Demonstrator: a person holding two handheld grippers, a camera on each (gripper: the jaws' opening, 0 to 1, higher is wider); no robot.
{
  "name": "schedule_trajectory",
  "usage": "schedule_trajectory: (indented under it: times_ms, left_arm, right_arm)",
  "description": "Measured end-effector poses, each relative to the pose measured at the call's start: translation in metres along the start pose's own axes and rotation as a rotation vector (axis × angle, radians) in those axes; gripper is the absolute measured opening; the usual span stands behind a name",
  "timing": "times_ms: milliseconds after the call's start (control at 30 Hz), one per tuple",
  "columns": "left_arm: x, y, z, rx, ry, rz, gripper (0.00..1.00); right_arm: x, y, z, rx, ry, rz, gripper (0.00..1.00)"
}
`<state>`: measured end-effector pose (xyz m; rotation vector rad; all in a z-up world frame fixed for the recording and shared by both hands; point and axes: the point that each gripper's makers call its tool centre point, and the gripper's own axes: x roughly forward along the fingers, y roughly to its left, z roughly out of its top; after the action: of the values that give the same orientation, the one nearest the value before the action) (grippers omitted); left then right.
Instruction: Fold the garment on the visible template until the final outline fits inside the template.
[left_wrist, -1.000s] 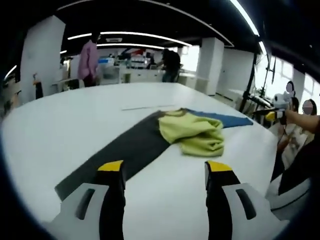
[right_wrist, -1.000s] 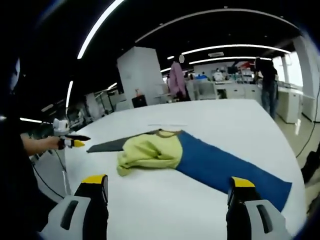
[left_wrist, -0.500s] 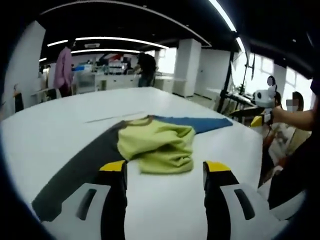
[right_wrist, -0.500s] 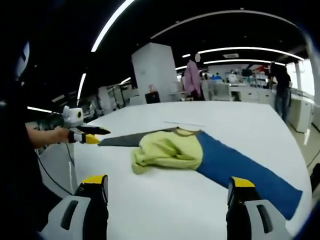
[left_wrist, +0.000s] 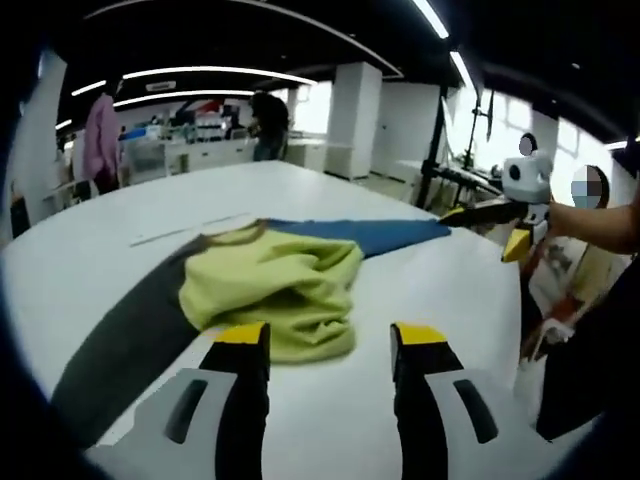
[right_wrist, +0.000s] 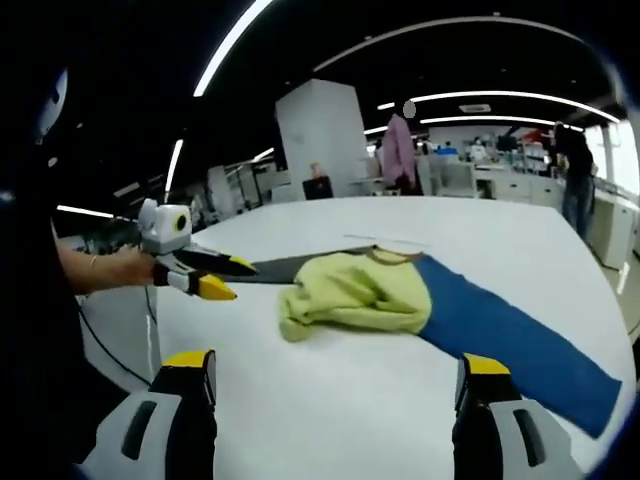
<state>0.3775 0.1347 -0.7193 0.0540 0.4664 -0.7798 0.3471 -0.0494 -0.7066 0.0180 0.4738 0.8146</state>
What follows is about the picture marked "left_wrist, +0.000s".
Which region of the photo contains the curved ceiling light strip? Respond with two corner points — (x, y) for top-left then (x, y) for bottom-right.
(121, 65), (317, 85)

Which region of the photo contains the thin black pole stand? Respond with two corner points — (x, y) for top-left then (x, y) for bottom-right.
(463, 89), (497, 169)

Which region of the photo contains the white cabinet row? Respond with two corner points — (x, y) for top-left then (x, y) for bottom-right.
(119, 130), (332, 177)

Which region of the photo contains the black and orange object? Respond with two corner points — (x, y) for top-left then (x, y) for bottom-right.
(8, 182), (30, 240)

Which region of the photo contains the operator in dark clothes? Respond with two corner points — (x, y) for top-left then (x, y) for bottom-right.
(534, 249), (640, 444)

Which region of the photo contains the straight ceiling light strip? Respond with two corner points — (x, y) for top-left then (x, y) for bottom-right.
(409, 0), (452, 40)

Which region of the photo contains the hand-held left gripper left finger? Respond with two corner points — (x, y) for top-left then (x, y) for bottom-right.
(84, 322), (272, 480)

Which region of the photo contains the black tripod stand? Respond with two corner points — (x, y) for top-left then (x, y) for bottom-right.
(415, 84), (504, 207)

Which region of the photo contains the yellow grey blue garment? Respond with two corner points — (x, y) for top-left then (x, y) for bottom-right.
(49, 217), (454, 451)

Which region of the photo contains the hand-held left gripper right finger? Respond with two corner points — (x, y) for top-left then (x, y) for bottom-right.
(389, 322), (544, 480)

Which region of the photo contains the narrow white pillar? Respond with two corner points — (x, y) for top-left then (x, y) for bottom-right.
(325, 64), (384, 181)

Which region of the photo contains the person's right hand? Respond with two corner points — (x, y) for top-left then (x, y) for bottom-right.
(547, 202), (587, 242)

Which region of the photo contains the wide white pillar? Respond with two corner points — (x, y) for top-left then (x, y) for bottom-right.
(3, 49), (70, 231)

